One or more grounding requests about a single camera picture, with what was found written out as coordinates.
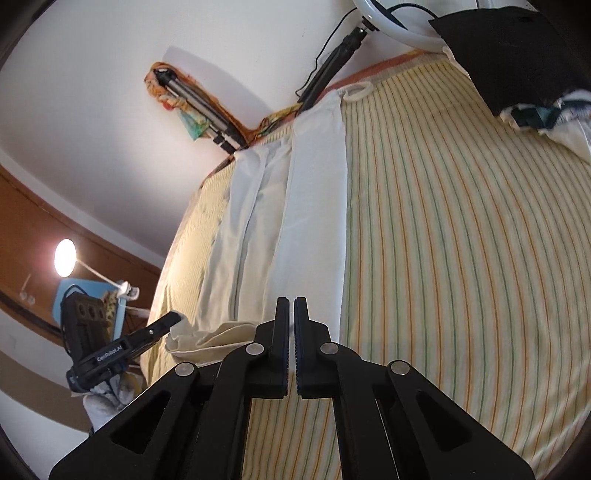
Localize white tank top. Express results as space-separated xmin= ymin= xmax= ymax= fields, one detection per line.
xmin=165 ymin=82 xmax=373 ymax=365

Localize pile of black clothes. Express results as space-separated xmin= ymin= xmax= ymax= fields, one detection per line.
xmin=430 ymin=6 xmax=590 ymax=116

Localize left hand in white glove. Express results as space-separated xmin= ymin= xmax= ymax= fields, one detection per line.
xmin=82 ymin=372 xmax=144 ymax=432

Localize blue chair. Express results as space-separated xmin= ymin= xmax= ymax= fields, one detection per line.
xmin=52 ymin=278 xmax=127 ymax=359

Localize white desk lamp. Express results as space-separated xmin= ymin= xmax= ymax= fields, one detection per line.
xmin=53 ymin=238 xmax=140 ymax=301

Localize striped yellow bed sheet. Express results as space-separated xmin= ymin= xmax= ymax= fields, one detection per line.
xmin=140 ymin=54 xmax=590 ymax=479

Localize orange patterned cloth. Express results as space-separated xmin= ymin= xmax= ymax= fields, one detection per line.
xmin=143 ymin=50 xmax=426 ymax=156

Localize folded grey tripod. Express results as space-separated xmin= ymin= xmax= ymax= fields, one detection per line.
xmin=152 ymin=68 xmax=247 ymax=154

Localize crumpled white patterned garment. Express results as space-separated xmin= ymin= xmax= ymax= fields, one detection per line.
xmin=500 ymin=90 xmax=590 ymax=163

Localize black ring light tripod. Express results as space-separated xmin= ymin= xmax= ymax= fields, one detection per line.
xmin=297 ymin=17 xmax=376 ymax=114

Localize white ring light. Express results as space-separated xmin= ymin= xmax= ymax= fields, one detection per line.
xmin=353 ymin=0 xmax=535 ymax=53

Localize black cable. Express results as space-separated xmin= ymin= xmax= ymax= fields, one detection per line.
xmin=293 ymin=2 xmax=440 ymax=100

